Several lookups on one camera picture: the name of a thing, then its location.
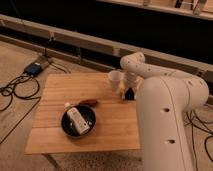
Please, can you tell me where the black eraser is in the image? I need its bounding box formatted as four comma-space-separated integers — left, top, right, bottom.
125, 88, 135, 100

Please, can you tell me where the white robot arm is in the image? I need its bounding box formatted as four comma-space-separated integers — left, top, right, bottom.
120, 52, 209, 171

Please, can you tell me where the translucent plastic cup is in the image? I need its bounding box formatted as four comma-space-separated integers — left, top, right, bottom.
107, 70, 122, 91

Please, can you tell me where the black bowl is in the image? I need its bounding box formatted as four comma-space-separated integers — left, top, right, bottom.
60, 105, 96, 138

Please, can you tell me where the wooden table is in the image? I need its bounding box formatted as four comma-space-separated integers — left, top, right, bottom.
25, 73, 139, 154

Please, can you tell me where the white bottle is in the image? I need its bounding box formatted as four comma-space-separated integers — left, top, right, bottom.
65, 103, 90, 135

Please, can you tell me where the black power adapter box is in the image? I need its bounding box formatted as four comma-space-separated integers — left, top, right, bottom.
24, 63, 42, 76

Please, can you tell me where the long wooden beam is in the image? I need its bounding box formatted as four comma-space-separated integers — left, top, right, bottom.
0, 14, 213, 82

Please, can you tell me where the brown handled tool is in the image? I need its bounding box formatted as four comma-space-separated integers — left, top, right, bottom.
78, 99, 98, 107

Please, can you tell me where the black floor cables right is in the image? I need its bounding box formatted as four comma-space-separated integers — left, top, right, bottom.
184, 103, 213, 171

